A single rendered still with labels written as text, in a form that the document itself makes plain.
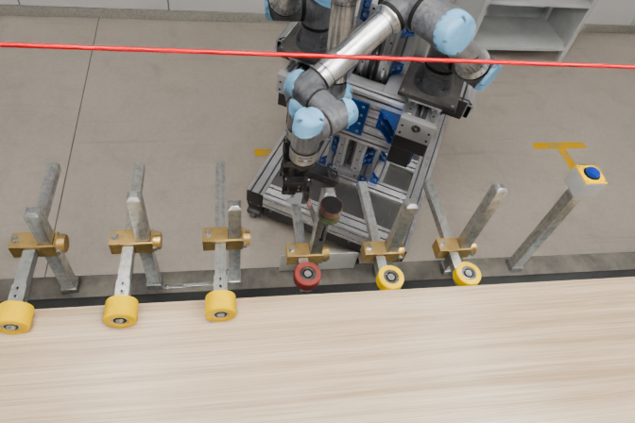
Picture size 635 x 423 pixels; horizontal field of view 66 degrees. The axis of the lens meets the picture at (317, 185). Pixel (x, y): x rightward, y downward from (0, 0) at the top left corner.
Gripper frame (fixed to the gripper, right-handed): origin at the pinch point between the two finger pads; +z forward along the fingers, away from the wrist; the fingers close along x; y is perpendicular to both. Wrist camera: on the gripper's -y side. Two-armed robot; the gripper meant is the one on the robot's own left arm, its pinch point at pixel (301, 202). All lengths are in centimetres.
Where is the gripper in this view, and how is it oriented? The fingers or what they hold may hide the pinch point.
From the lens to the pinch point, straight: 147.6
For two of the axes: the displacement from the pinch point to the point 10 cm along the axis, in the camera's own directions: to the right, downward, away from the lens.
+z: -1.3, 6.3, 7.6
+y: -9.8, 0.1, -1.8
